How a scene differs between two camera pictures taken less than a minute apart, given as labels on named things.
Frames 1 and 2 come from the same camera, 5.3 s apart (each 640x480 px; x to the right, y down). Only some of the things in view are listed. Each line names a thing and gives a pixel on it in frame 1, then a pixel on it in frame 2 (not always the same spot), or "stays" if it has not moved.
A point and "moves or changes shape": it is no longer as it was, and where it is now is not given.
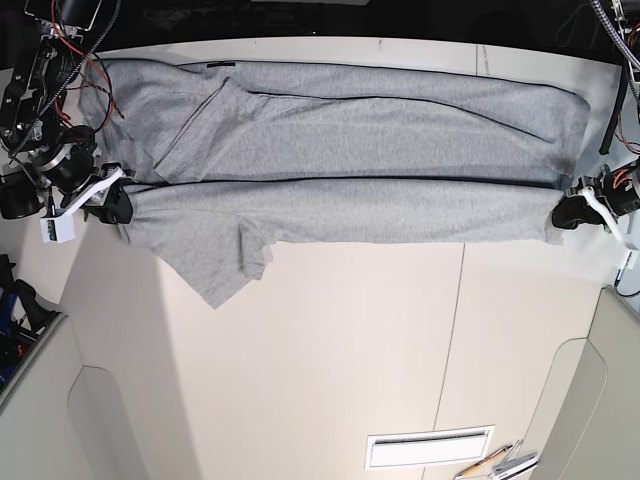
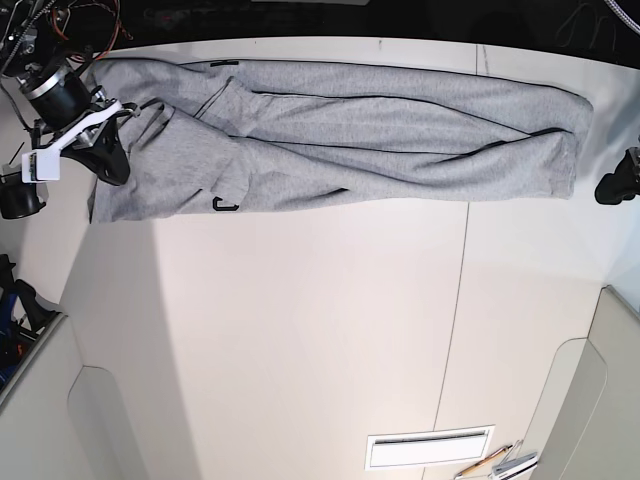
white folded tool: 516,469 stays
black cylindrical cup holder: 19,195 stays
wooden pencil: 484,460 stays
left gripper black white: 69,167 → 75,121
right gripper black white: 615,193 → 624,183
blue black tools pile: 23,316 stays
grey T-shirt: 225,160 moves or changes shape
